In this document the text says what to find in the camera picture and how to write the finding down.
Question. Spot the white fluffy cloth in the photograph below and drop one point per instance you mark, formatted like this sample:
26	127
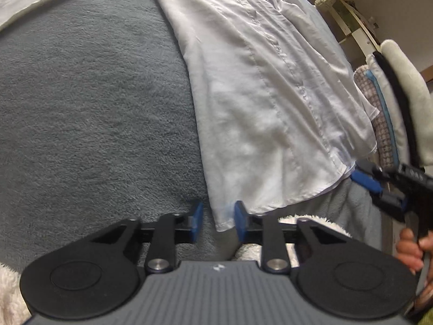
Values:
10	287

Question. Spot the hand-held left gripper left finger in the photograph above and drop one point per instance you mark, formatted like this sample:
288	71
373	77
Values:
198	217

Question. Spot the stack of folded towels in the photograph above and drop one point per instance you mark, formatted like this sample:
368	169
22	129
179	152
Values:
389	108

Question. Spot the white shirt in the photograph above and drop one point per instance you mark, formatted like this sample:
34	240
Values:
253	91

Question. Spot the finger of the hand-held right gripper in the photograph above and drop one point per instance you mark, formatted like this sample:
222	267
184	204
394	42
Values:
389	201
365	180

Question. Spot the grey blanket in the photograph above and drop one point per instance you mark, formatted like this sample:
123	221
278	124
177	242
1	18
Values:
94	108

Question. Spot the person's right hand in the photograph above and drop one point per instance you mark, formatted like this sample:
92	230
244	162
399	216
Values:
407	249

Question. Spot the folded cream fleece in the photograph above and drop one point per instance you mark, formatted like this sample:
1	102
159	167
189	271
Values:
411	84

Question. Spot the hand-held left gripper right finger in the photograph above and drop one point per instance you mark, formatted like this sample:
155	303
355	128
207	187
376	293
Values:
239	221

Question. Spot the folded black garment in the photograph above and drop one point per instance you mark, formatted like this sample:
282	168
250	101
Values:
402	108

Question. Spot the cream bedpost finial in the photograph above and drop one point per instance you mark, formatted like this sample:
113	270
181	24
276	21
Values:
324	0

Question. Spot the cream desk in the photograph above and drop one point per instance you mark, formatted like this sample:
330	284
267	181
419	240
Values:
358	30

